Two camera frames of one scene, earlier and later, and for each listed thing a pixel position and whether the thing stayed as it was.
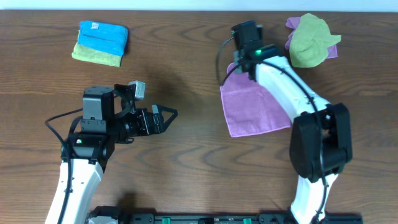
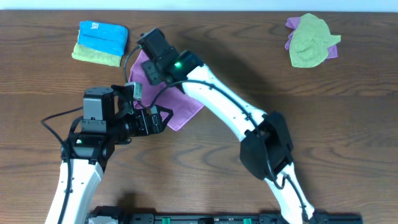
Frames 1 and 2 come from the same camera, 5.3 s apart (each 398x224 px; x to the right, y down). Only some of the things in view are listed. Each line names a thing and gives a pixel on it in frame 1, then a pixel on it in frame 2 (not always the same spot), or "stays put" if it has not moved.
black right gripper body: x=236 y=58 → x=153 y=71
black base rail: x=113 y=214 stays put
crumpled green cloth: x=310 y=41 stays put
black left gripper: x=149 y=122 stays put
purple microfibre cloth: x=247 y=109 → x=165 y=94
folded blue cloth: x=110 y=37 stays put
